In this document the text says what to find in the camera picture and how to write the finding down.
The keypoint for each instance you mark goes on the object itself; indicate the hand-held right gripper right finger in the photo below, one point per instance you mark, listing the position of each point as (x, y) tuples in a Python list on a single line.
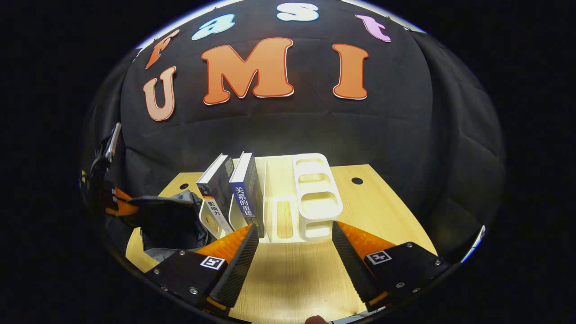
[(353, 265)]

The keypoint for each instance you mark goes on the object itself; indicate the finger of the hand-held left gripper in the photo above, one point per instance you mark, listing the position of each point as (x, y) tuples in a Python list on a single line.
[(120, 204)]

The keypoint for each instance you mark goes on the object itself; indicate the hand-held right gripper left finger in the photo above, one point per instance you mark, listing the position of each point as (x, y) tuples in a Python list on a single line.
[(236, 270)]

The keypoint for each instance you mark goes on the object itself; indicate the dark grey schoolbag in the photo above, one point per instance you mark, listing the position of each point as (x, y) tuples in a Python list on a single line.
[(171, 220)]

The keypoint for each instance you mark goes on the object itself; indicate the white plastic bookshelf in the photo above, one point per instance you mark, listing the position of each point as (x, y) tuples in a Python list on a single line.
[(315, 202)]

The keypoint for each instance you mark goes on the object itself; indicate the blue book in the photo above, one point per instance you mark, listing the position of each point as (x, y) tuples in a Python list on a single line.
[(245, 193)]

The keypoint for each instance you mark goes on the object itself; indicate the black book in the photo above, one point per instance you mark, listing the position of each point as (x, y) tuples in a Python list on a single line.
[(218, 184)]

